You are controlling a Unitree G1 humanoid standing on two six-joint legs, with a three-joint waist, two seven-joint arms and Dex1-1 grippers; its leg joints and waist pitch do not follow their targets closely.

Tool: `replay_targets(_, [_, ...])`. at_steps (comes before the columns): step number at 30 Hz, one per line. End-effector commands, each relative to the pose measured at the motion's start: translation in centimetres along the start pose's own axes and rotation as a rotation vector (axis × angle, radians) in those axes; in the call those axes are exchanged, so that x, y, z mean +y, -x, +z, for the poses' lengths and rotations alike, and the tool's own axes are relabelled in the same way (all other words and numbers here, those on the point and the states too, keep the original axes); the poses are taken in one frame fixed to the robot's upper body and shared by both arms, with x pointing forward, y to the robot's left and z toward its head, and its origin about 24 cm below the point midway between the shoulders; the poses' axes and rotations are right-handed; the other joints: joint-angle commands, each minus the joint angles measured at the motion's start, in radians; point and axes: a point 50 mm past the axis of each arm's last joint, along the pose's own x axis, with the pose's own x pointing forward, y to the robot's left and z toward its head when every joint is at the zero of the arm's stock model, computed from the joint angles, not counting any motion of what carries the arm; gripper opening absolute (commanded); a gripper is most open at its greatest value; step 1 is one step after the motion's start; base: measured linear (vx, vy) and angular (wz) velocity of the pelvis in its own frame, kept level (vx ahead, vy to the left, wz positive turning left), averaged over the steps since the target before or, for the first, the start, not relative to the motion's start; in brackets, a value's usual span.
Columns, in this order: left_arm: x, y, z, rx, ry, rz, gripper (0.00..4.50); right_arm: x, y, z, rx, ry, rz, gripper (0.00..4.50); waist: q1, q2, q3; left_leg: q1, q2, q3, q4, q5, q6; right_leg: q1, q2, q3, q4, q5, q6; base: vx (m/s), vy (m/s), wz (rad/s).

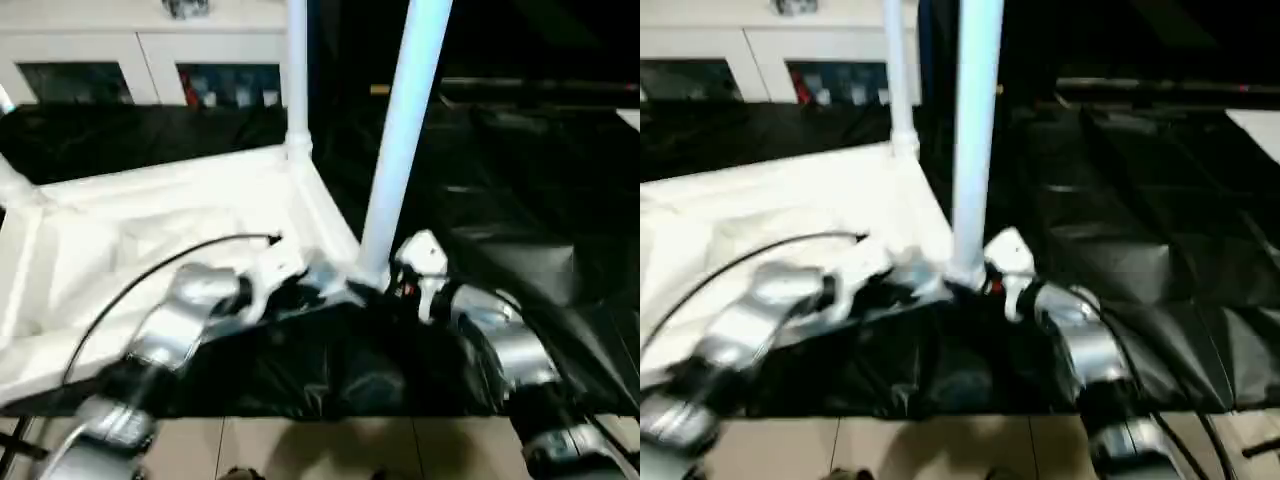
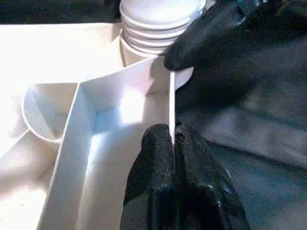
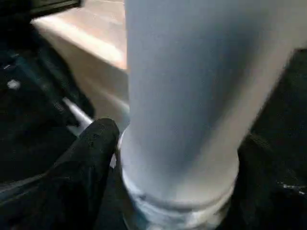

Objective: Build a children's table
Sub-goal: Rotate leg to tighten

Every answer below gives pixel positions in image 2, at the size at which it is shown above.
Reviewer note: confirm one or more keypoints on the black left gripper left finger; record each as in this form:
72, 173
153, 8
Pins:
151, 191

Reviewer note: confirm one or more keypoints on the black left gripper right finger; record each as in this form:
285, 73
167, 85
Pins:
206, 191

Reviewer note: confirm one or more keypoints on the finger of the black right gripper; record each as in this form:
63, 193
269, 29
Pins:
211, 31

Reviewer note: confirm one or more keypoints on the white plastic table leg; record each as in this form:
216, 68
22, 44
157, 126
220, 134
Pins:
158, 24

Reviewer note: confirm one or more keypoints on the white plastic table top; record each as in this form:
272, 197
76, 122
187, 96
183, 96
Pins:
57, 120

